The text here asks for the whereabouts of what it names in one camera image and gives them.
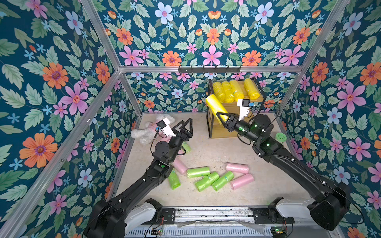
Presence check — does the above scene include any green trash bag roll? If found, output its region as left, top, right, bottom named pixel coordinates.
left=182, top=142, right=191, bottom=153
left=187, top=167, right=210, bottom=178
left=211, top=171, right=234, bottom=191
left=195, top=172, right=220, bottom=192
left=168, top=170, right=181, bottom=190

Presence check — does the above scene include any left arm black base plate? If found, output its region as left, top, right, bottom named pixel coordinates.
left=144, top=198, right=176, bottom=225

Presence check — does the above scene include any yellow trash bag roll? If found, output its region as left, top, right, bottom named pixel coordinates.
left=230, top=80, right=245, bottom=102
left=212, top=82, right=226, bottom=103
left=205, top=94, right=228, bottom=125
left=221, top=81, right=235, bottom=103
left=244, top=78, right=260, bottom=100

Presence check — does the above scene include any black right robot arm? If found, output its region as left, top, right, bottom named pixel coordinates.
left=216, top=112, right=350, bottom=231

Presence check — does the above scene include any black wall hook rail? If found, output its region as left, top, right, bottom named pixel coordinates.
left=178, top=66, right=241, bottom=74

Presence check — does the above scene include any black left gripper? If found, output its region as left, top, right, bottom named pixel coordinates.
left=164, top=120, right=190, bottom=164

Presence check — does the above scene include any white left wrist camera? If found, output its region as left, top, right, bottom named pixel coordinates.
left=156, top=116, right=176, bottom=137

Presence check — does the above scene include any white pink plush toy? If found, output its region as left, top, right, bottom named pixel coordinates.
left=131, top=114, right=175, bottom=145

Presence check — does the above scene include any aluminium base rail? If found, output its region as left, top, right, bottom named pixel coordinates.
left=124, top=203, right=344, bottom=238

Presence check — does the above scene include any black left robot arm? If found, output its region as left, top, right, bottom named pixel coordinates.
left=83, top=118, right=193, bottom=238

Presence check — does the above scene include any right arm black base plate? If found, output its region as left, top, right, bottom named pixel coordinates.
left=250, top=197, right=295, bottom=224

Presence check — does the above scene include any pink trash bag roll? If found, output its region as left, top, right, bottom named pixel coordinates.
left=172, top=158, right=188, bottom=175
left=226, top=163, right=249, bottom=174
left=230, top=173, right=255, bottom=190

